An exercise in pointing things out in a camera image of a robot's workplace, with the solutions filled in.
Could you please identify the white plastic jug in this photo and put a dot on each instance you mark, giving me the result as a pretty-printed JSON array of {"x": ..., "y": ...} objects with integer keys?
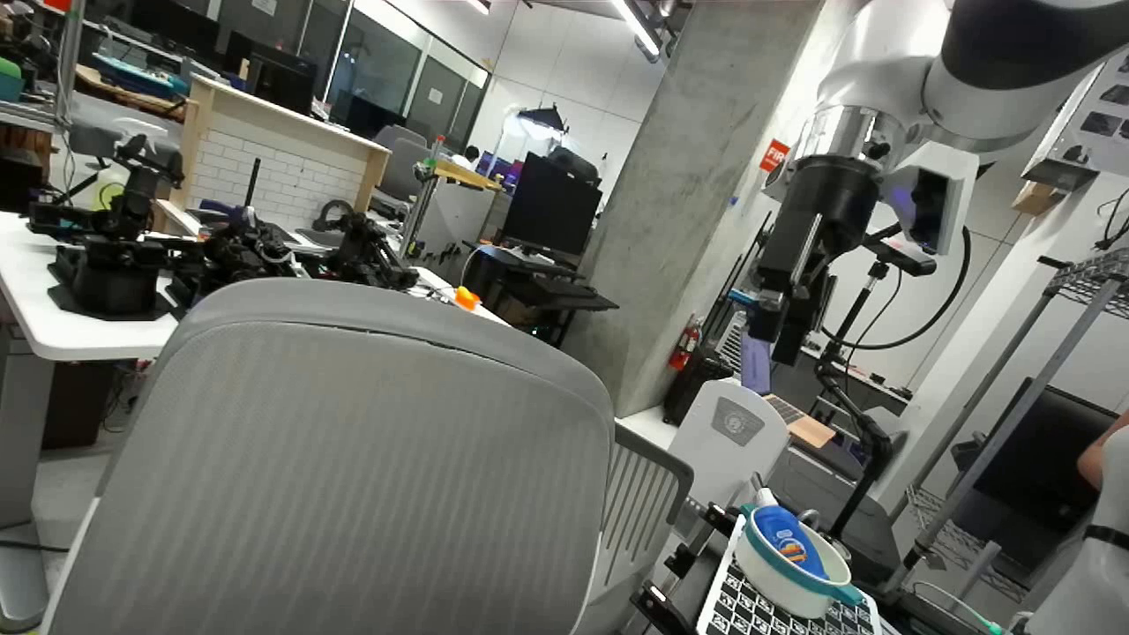
[{"x": 733, "y": 440}]

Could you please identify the red fire extinguisher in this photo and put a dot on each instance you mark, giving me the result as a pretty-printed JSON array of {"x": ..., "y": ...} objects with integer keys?
[{"x": 684, "y": 347}]

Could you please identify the black computer monitor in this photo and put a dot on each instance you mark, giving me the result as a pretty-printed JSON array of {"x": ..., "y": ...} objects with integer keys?
[{"x": 556, "y": 203}]

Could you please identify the white desk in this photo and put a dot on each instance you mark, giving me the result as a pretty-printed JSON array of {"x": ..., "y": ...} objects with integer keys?
[{"x": 38, "y": 339}]

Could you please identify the metal wire shelf rack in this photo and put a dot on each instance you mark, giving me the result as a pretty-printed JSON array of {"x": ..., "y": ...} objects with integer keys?
[{"x": 1097, "y": 286}]

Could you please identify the white blue bowl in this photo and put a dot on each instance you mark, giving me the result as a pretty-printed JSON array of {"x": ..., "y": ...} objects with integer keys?
[{"x": 790, "y": 560}]

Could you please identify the white pegboard crate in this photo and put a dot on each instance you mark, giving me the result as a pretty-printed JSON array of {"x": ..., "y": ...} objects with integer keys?
[{"x": 286, "y": 166}]

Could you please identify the black equipment on desk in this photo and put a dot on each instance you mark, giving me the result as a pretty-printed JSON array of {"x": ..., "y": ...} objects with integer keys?
[{"x": 146, "y": 260}]

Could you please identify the grey mesh office chair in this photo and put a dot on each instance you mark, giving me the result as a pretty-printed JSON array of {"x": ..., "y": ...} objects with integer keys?
[{"x": 343, "y": 460}]

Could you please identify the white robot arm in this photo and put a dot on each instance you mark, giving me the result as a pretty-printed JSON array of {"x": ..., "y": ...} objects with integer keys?
[{"x": 916, "y": 76}]

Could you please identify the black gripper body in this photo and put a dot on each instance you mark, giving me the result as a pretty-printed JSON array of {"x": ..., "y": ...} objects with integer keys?
[{"x": 822, "y": 212}]

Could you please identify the black white dish rack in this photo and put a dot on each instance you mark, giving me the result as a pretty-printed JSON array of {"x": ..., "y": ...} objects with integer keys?
[{"x": 735, "y": 609}]

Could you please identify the person in white shirt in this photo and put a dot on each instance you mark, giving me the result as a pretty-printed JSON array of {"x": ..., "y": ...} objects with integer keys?
[{"x": 1091, "y": 598}]

